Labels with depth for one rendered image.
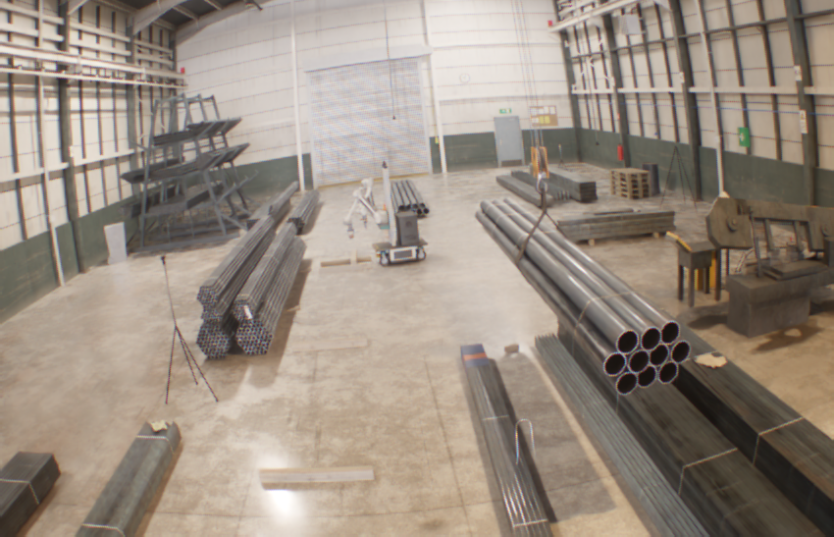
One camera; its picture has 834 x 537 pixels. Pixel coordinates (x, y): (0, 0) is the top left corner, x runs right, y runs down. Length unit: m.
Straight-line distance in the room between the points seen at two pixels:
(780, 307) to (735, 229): 1.24
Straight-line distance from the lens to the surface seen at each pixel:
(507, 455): 5.45
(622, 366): 4.29
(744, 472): 4.49
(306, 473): 5.62
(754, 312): 7.97
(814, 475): 4.31
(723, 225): 7.85
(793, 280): 8.23
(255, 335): 8.89
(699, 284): 10.03
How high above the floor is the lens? 2.84
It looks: 11 degrees down
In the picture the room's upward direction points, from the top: 6 degrees counter-clockwise
